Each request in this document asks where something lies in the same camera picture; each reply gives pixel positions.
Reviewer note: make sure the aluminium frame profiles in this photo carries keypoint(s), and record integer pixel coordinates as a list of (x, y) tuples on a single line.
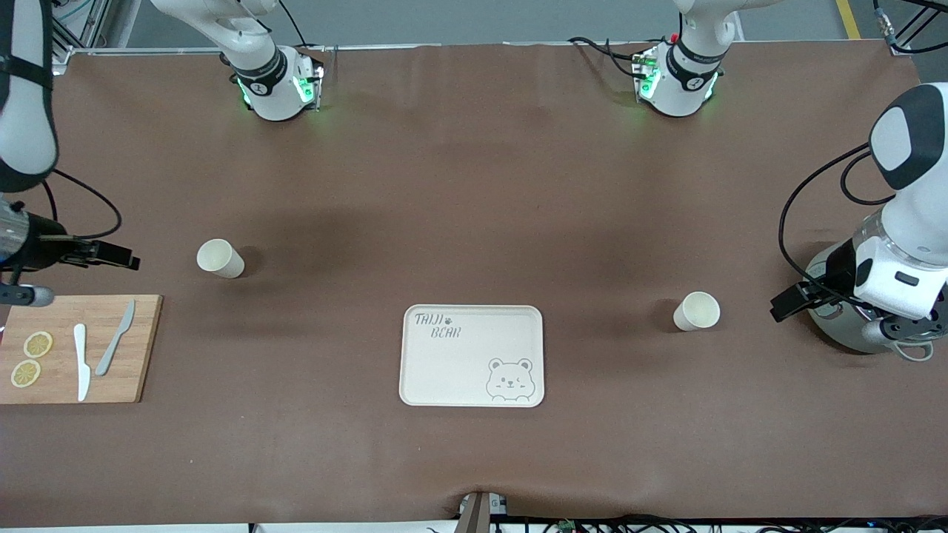
[(92, 22)]

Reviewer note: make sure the white plastic knife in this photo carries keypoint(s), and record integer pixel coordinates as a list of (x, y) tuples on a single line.
[(81, 370)]

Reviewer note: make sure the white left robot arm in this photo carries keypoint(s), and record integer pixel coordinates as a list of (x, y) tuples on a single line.
[(915, 178)]

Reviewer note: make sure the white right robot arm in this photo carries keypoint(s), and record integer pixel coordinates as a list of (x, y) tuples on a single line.
[(26, 111)]

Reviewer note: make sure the grey-green electric pot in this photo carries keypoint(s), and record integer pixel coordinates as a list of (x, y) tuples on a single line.
[(840, 329)]

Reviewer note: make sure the wooden cutting board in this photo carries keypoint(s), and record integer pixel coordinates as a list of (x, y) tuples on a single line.
[(59, 311)]

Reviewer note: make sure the grey plastic knife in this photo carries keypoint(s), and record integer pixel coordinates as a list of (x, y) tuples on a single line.
[(111, 352)]

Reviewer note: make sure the aluminium frame profile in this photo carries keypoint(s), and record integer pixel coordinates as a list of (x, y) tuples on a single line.
[(907, 33)]

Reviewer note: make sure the white IKEA cup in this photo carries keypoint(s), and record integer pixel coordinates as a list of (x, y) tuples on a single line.
[(220, 259), (696, 312)]

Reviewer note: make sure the lemon slice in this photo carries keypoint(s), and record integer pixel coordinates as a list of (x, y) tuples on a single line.
[(38, 344), (26, 373)]

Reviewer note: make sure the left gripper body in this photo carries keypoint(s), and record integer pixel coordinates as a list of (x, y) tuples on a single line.
[(838, 272)]

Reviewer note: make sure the cream tray with bear print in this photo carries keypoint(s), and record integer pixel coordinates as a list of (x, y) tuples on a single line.
[(459, 363)]

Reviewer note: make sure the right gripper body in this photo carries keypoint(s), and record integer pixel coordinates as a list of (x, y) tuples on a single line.
[(43, 249)]

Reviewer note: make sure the brown table cover sheet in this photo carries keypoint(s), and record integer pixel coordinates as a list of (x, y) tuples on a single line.
[(474, 185)]

